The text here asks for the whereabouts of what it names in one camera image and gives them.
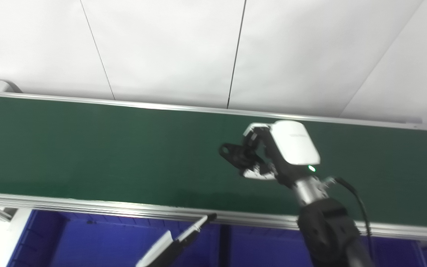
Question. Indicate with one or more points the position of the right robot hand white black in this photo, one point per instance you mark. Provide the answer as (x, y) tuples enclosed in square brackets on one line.
[(291, 148)]

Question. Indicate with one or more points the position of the green conveyor belt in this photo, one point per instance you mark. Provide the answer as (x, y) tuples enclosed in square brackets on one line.
[(106, 148), (87, 207)]

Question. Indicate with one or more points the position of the black flanged metal part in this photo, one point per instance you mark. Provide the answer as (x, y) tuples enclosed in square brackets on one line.
[(235, 152)]

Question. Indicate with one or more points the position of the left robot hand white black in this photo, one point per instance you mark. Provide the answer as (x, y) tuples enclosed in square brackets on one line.
[(165, 246)]

